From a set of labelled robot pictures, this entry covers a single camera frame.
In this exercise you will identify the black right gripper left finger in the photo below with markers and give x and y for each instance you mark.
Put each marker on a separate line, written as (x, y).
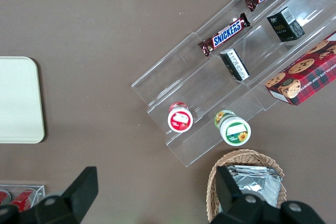
(76, 195)

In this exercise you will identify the silver foil container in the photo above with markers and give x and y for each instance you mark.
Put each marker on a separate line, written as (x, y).
(260, 184)

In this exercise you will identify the red plaid cookie box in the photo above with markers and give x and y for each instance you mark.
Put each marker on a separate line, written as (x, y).
(307, 74)

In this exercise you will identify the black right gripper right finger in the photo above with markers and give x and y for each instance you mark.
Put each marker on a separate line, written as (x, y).
(231, 197)

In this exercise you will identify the small black carton box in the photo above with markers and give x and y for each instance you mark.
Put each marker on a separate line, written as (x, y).
(284, 24)
(235, 65)

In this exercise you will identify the red strawberry yogurt cup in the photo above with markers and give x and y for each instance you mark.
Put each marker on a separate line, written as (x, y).
(180, 119)

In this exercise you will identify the green sunflower yogurt cup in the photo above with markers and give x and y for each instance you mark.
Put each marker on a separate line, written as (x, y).
(235, 130)

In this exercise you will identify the clear acrylic bottle rack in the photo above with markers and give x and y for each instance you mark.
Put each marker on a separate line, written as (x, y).
(39, 191)

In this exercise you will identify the cream plastic tray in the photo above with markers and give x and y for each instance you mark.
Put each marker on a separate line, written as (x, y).
(18, 100)

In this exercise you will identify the light wicker basket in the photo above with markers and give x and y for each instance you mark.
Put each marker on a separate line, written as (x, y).
(244, 157)

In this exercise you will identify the clear acrylic stepped stand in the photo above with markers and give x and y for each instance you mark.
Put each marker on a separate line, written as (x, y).
(210, 90)

